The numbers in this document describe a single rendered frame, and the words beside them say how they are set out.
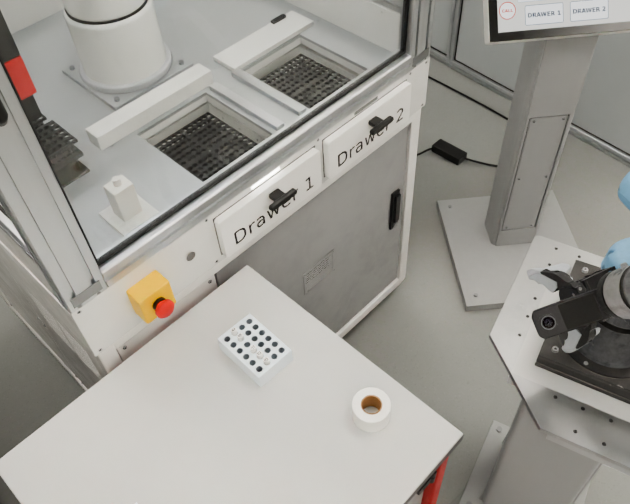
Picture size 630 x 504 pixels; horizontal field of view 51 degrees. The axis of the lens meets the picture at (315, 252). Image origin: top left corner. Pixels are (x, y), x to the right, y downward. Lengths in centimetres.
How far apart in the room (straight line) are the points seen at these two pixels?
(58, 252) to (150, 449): 39
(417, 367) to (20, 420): 126
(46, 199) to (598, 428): 101
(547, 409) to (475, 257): 120
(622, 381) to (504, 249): 122
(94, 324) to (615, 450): 96
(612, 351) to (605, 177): 165
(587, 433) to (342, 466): 44
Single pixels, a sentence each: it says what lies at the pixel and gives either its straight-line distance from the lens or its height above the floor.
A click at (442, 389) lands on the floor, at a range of 216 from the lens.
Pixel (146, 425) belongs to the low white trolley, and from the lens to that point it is 130.
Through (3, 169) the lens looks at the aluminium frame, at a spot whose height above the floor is 127.
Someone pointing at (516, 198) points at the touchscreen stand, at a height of 28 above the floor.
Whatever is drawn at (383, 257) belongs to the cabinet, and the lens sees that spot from 209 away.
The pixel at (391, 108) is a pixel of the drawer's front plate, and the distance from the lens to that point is 161.
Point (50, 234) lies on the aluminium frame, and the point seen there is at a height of 113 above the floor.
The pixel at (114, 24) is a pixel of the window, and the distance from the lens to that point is 104.
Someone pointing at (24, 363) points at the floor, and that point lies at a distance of 244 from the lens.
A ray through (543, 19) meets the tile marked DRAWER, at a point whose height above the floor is 99.
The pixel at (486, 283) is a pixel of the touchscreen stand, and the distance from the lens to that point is 237.
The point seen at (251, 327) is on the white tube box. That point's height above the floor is 80.
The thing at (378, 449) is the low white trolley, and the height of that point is 76.
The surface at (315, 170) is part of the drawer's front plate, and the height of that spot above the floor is 88.
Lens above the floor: 189
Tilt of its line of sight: 50 degrees down
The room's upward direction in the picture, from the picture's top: 4 degrees counter-clockwise
